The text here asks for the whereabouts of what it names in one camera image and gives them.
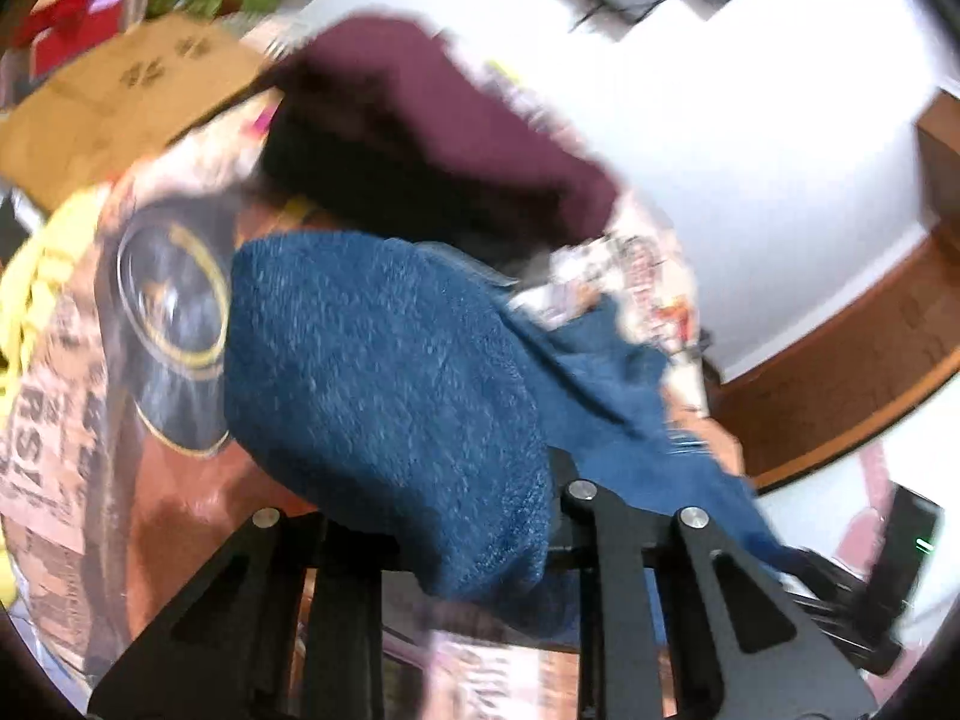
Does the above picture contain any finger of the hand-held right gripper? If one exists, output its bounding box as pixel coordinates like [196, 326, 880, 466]
[795, 600, 901, 677]
[784, 546, 875, 605]

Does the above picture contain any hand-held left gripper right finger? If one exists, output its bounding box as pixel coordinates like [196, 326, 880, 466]
[551, 450, 878, 720]

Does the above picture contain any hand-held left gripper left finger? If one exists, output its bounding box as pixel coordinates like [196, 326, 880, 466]
[88, 508, 395, 720]

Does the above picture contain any blue knitted cloth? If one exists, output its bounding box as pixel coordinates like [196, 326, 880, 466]
[223, 231, 807, 638]

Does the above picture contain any printed bed sheet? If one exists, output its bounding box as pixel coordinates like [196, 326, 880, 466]
[0, 75, 743, 720]

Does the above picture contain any brown wooden door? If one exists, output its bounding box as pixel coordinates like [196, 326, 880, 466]
[915, 90, 960, 241]

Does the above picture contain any yellow cloth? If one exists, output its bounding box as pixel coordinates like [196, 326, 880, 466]
[0, 191, 102, 398]

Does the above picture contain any folded black garment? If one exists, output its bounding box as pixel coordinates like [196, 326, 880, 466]
[259, 82, 586, 271]

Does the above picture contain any brown cardboard box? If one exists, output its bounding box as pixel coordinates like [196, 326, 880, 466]
[0, 15, 267, 215]

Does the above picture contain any folded maroon garment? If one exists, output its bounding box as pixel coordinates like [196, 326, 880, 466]
[259, 15, 623, 248]

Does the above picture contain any red box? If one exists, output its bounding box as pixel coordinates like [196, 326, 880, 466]
[11, 0, 125, 76]

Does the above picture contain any black monitor cable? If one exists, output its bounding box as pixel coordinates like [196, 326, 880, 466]
[570, 0, 683, 35]

